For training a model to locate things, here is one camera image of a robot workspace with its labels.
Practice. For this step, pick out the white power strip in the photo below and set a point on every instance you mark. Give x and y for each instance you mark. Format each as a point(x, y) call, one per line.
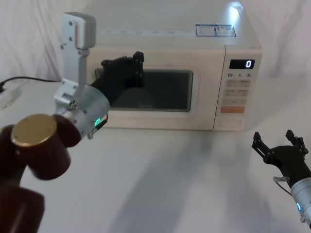
point(11, 95)

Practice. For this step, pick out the white table cloth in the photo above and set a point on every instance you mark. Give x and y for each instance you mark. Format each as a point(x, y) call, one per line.
point(158, 182)

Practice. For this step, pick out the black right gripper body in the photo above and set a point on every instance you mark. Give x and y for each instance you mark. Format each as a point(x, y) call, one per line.
point(291, 162)

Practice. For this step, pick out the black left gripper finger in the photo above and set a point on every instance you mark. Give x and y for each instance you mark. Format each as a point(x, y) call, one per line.
point(138, 70)
point(116, 62)

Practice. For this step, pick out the cream microwave oven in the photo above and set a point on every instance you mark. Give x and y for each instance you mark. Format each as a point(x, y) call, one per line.
point(206, 85)

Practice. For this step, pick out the white curtain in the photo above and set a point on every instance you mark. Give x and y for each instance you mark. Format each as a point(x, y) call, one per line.
point(29, 36)

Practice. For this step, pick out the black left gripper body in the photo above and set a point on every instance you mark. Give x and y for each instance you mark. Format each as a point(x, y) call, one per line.
point(114, 83)

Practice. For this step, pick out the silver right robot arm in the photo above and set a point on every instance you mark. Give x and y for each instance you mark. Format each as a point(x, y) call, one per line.
point(302, 196)

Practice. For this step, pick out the blue white label sticker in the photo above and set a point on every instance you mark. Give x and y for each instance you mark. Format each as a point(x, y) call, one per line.
point(205, 30)
point(225, 31)

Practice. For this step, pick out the oven control panel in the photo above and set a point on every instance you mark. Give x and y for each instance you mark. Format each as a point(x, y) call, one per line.
point(236, 89)

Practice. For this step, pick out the brown left robot arm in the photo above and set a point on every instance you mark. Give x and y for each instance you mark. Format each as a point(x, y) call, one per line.
point(43, 145)

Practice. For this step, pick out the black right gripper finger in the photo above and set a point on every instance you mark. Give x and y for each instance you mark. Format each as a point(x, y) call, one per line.
point(297, 142)
point(262, 146)

